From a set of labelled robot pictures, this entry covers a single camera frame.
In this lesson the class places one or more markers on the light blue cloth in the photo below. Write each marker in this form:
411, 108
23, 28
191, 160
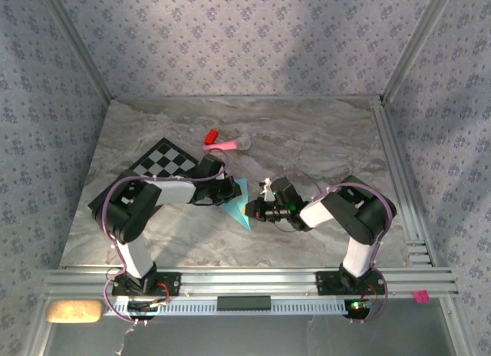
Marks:
236, 212

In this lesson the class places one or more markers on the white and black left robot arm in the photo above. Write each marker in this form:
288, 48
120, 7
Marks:
126, 210

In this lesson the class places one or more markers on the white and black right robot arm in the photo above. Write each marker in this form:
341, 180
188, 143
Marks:
364, 214

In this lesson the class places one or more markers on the pink toy microphone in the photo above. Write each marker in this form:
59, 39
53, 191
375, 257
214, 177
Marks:
230, 144

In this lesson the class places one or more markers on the red block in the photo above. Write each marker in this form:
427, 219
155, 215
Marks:
211, 136

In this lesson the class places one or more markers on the black and white checkerboard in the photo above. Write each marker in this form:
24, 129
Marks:
165, 162

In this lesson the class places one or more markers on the black bar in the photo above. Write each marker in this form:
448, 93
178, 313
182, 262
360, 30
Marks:
243, 303

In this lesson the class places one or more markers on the right control board with light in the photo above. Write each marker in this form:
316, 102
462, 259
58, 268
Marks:
358, 305

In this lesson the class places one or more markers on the pink cube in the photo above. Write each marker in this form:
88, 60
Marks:
421, 297

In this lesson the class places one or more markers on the beige sponge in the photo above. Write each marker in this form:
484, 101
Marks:
74, 311

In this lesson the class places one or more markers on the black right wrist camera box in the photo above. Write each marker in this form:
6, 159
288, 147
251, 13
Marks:
285, 195

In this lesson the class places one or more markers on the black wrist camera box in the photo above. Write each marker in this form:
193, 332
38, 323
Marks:
285, 195
211, 166

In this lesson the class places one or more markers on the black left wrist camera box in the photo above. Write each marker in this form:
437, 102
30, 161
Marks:
211, 166

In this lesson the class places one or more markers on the long aluminium frame rail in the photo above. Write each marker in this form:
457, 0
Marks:
249, 281

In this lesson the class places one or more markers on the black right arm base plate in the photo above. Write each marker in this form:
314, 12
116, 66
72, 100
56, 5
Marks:
326, 283

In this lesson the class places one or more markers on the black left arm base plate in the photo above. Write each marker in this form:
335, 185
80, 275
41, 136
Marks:
169, 285

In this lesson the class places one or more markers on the aluminium side rail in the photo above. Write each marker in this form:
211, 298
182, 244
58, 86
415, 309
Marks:
399, 172

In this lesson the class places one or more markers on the aluminium corner post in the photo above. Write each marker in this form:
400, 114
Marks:
76, 45
418, 45

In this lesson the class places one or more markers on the aluminium frame leg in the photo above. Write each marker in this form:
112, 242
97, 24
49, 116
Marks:
36, 333
458, 333

